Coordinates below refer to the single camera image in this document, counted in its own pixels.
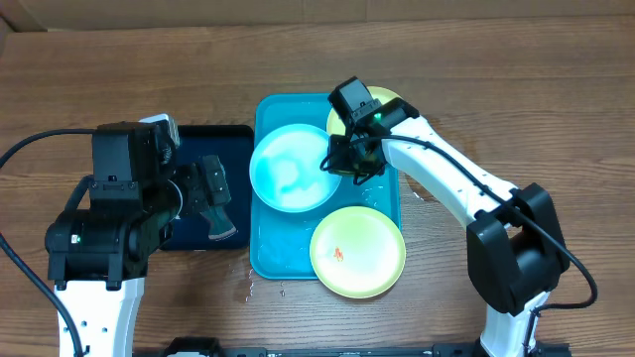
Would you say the green scrub sponge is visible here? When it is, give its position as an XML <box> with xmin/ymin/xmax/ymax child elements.
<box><xmin>200</xmin><ymin>205</ymin><xmax>237</xmax><ymax>241</ymax></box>

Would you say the yellow plate bottom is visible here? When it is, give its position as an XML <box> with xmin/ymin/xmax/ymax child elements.
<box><xmin>310</xmin><ymin>206</ymin><xmax>406</xmax><ymax>299</ymax></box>

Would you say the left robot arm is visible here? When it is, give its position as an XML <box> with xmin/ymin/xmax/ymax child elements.
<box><xmin>45</xmin><ymin>117</ymin><xmax>236</xmax><ymax>356</ymax></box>

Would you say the light blue plate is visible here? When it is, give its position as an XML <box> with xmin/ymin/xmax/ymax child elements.
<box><xmin>249</xmin><ymin>124</ymin><xmax>341</xmax><ymax>213</ymax></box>

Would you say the black plastic tray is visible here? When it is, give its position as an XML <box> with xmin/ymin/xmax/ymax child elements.
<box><xmin>162</xmin><ymin>125</ymin><xmax>254</xmax><ymax>251</ymax></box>

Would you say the yellow plate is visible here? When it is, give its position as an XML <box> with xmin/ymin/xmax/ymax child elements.
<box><xmin>310</xmin><ymin>206</ymin><xmax>406</xmax><ymax>299</ymax></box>
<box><xmin>326</xmin><ymin>86</ymin><xmax>400</xmax><ymax>135</ymax></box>

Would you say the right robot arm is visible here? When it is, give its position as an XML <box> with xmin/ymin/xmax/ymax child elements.
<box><xmin>320</xmin><ymin>92</ymin><xmax>571</xmax><ymax>356</ymax></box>

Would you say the yellow plate top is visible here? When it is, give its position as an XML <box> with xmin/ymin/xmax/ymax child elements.
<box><xmin>326</xmin><ymin>86</ymin><xmax>400</xmax><ymax>135</ymax></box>

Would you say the teal plastic tray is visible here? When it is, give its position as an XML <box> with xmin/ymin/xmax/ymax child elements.
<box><xmin>250</xmin><ymin>93</ymin><xmax>401</xmax><ymax>280</ymax></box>

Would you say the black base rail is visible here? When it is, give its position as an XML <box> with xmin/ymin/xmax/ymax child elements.
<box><xmin>133</xmin><ymin>336</ymin><xmax>572</xmax><ymax>357</ymax></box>

